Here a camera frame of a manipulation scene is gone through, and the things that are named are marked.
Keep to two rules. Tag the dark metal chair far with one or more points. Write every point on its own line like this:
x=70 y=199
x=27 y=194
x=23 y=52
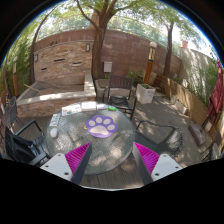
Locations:
x=114 y=97

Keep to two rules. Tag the lamp post with globe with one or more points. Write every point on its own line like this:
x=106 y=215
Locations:
x=151 y=57

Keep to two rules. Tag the dark metal chair left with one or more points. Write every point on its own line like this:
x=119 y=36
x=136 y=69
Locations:
x=16 y=148

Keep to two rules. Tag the stone raised planter ledge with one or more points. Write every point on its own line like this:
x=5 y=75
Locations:
x=49 y=104

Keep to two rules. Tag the colourful picture book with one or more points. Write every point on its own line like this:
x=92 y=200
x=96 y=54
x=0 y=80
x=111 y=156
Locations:
x=71 y=109

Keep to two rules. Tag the dark metal chair right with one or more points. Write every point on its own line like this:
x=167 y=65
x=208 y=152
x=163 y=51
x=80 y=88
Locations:
x=160 y=138

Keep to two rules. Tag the large tree trunk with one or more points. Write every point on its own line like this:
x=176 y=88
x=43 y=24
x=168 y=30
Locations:
x=105 y=10

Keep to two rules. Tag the grey electrical wall box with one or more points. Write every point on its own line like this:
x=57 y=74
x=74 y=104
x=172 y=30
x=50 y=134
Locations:
x=107 y=66

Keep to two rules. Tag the purple paw print mousepad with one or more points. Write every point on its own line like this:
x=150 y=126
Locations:
x=101 y=126

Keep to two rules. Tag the dark metal chair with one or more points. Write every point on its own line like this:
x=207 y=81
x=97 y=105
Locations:
x=114 y=97
x=160 y=138
x=16 y=148

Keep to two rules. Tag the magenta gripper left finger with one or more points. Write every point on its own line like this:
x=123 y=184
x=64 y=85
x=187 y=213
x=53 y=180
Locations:
x=70 y=166

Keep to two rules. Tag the white square planter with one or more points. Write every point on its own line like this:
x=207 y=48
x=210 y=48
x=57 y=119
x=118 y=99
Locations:
x=145 y=93

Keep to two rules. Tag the round glass patio table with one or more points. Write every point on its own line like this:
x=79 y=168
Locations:
x=107 y=153

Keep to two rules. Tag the red folded umbrella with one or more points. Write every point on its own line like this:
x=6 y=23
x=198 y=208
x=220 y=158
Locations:
x=217 y=97

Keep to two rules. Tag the white box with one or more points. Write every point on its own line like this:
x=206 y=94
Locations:
x=88 y=106

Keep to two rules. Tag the green small object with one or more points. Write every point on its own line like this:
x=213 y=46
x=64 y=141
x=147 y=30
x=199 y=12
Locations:
x=112 y=108

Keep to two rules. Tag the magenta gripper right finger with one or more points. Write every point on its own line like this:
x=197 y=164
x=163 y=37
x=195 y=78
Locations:
x=151 y=165

